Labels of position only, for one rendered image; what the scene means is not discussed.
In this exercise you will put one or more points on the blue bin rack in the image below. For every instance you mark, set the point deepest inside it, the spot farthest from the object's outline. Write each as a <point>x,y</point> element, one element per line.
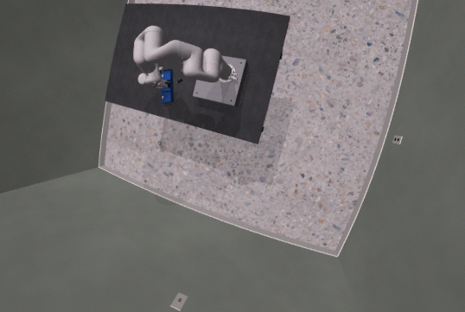
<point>168,92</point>

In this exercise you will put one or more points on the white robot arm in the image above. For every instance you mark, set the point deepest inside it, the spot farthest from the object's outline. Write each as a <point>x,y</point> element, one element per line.
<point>194,64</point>

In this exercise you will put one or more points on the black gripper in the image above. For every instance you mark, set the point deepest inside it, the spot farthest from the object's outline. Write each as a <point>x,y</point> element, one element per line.
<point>163,83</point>

